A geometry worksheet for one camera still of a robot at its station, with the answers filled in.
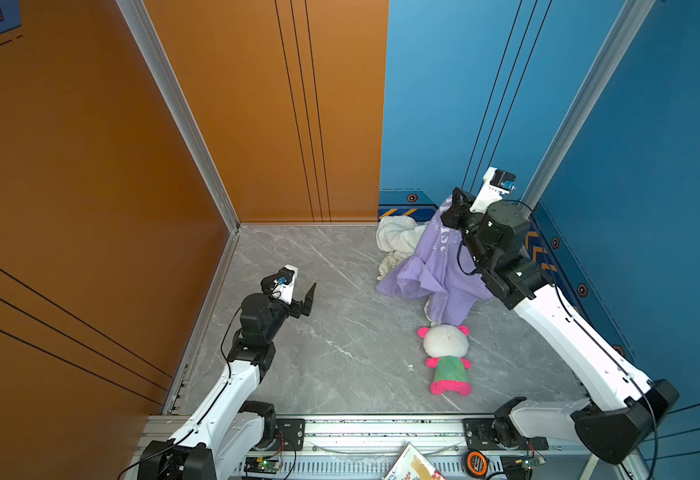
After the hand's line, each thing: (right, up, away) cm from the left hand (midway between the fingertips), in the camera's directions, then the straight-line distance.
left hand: (297, 276), depth 80 cm
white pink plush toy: (+41, -19, +2) cm, 46 cm away
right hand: (+37, +21, -14) cm, 45 cm away
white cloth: (+31, +13, +24) cm, 41 cm away
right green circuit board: (+57, -43, -11) cm, 72 cm away
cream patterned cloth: (+28, +3, +26) cm, 38 cm away
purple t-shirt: (+38, +2, -4) cm, 38 cm away
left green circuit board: (-6, -44, -10) cm, 46 cm away
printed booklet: (+29, -42, -14) cm, 53 cm away
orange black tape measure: (+43, -42, -13) cm, 61 cm away
